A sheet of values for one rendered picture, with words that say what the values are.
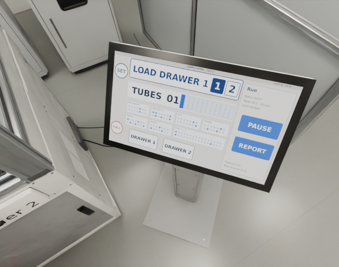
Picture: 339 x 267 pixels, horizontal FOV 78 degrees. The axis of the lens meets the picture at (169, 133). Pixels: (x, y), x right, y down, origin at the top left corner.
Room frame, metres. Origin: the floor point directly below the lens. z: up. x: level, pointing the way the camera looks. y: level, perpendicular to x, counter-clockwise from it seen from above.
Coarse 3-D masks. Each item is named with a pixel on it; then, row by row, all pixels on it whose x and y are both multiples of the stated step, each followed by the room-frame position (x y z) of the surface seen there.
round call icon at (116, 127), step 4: (112, 120) 0.37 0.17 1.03; (116, 120) 0.37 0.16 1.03; (112, 124) 0.36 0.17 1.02; (116, 124) 0.36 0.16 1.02; (120, 124) 0.36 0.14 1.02; (112, 128) 0.36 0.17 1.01; (116, 128) 0.35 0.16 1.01; (120, 128) 0.35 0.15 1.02; (112, 132) 0.35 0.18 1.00; (116, 132) 0.34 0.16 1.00; (120, 132) 0.34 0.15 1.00
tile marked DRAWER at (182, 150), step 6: (162, 144) 0.29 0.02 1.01; (168, 144) 0.28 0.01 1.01; (174, 144) 0.28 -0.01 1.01; (180, 144) 0.27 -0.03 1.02; (186, 144) 0.27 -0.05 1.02; (162, 150) 0.27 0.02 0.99; (168, 150) 0.27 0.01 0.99; (174, 150) 0.26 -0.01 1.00; (180, 150) 0.26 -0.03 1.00; (186, 150) 0.26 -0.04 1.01; (192, 150) 0.25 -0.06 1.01; (180, 156) 0.25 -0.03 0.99; (186, 156) 0.24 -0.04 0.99; (192, 156) 0.24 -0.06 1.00
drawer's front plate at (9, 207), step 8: (24, 192) 0.21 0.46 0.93; (32, 192) 0.21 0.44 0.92; (40, 192) 0.22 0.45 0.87; (8, 200) 0.19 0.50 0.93; (16, 200) 0.18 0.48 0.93; (24, 200) 0.19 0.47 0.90; (32, 200) 0.19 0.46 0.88; (40, 200) 0.20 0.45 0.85; (48, 200) 0.20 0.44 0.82; (0, 208) 0.17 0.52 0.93; (8, 208) 0.17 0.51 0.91; (16, 208) 0.17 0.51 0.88; (24, 208) 0.18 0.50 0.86; (32, 208) 0.18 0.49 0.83; (0, 216) 0.15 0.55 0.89
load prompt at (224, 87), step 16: (144, 64) 0.45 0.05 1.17; (160, 64) 0.43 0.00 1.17; (144, 80) 0.42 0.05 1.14; (160, 80) 0.41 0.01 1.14; (176, 80) 0.39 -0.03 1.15; (192, 80) 0.38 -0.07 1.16; (208, 80) 0.37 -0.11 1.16; (224, 80) 0.36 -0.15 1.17; (240, 80) 0.35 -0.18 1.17; (224, 96) 0.33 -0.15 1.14
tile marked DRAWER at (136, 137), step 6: (132, 132) 0.33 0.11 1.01; (138, 132) 0.33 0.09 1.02; (144, 132) 0.32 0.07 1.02; (132, 138) 0.32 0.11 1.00; (138, 138) 0.31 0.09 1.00; (144, 138) 0.31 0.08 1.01; (150, 138) 0.31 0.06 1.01; (156, 138) 0.30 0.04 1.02; (138, 144) 0.30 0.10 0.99; (144, 144) 0.30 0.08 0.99; (150, 144) 0.29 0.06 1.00; (156, 144) 0.29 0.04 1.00
